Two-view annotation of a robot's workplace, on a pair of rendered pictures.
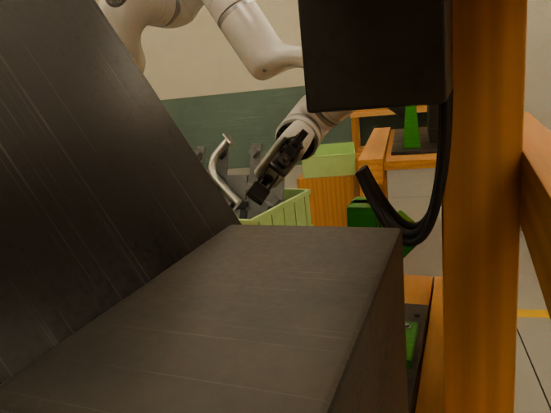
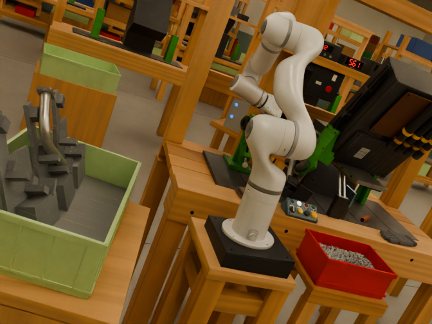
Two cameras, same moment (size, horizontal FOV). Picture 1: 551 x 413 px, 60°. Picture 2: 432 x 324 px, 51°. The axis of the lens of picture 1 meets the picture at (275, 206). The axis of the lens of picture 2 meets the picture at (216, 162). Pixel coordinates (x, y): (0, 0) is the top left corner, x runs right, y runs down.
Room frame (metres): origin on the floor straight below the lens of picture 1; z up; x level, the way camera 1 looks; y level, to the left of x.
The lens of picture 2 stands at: (2.29, 1.44, 1.57)
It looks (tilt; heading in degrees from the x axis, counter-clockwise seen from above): 18 degrees down; 229
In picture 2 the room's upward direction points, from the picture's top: 22 degrees clockwise
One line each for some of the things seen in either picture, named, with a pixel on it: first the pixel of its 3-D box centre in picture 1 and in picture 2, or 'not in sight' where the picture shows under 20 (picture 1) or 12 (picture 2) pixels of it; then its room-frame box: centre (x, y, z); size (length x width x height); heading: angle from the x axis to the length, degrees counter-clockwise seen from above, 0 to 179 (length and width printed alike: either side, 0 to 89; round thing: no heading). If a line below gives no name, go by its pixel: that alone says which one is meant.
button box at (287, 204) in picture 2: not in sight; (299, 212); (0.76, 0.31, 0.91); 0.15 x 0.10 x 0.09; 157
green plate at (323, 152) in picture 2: not in sight; (325, 147); (0.56, 0.14, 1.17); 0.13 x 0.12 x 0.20; 157
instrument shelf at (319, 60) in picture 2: not in sight; (342, 69); (0.37, -0.13, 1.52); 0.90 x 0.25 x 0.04; 157
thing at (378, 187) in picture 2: not in sight; (351, 169); (0.44, 0.24, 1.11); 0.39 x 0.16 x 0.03; 67
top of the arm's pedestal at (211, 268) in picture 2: not in sight; (238, 252); (1.19, 0.47, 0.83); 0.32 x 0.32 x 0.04; 71
